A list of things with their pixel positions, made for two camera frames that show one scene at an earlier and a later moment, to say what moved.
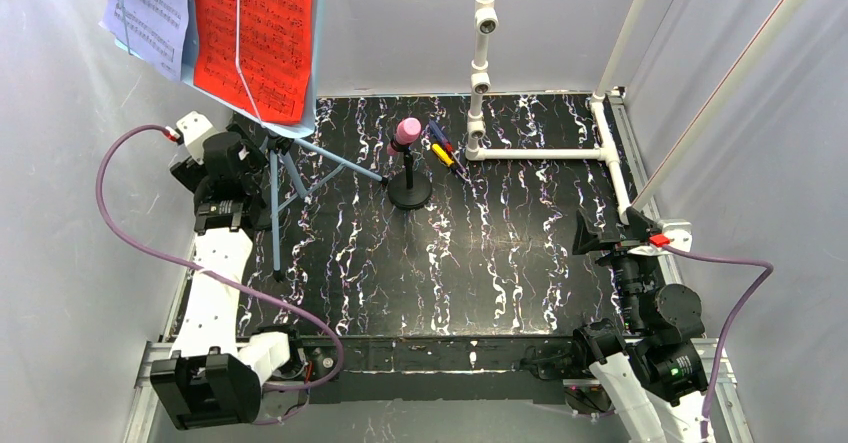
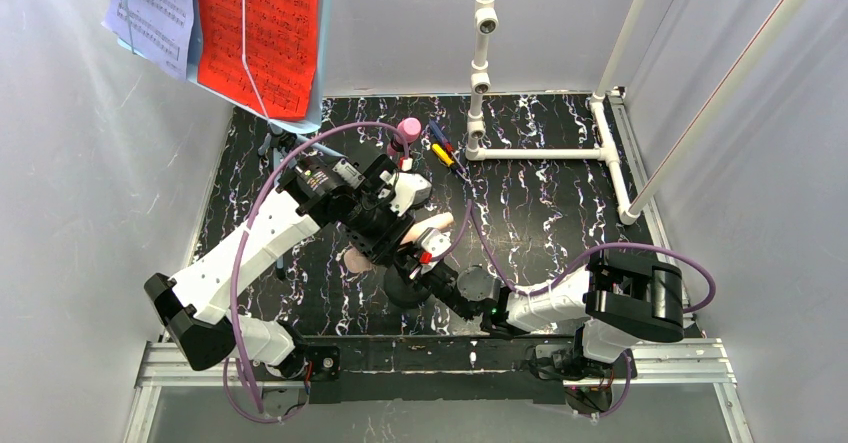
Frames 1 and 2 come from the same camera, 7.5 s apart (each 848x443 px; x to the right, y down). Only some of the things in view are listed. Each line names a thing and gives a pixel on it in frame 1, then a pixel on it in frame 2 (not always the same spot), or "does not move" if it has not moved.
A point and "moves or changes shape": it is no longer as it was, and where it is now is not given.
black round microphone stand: [410, 189] moves or changes shape
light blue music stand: [305, 122] -> [278, 141]
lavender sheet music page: [146, 9] does not move
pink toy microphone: [407, 130] does not move
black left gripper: [235, 159] -> [386, 242]
